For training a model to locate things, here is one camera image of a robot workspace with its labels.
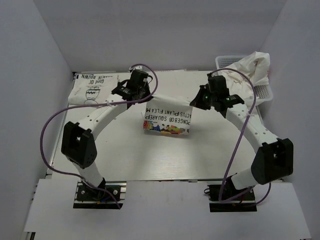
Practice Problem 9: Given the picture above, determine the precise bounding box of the white cartoon print t-shirt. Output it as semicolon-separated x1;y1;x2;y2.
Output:
143;94;193;135

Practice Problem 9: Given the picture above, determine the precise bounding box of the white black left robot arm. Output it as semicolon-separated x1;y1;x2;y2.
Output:
61;69;152;200

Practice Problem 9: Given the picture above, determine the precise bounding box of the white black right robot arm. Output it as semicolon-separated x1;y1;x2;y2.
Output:
190;75;294;200

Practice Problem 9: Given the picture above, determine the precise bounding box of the white perforated plastic basket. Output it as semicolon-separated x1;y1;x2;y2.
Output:
214;53;274;103

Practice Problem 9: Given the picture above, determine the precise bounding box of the crumpled white t-shirt in basket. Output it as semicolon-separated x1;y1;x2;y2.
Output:
217;50;272;106

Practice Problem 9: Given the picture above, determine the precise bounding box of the folded white Charlie Brown t-shirt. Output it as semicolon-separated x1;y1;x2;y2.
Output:
68;73;119;105

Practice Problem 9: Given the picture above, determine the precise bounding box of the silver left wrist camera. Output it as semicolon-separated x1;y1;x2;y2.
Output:
132;65;143;71

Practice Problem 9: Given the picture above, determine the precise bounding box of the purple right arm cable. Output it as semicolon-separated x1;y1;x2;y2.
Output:
203;68;273;207

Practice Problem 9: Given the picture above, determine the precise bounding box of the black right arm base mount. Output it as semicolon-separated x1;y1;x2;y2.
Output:
203;184;257;213

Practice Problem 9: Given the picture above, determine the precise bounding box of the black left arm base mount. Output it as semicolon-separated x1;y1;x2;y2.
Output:
73;180;127;210

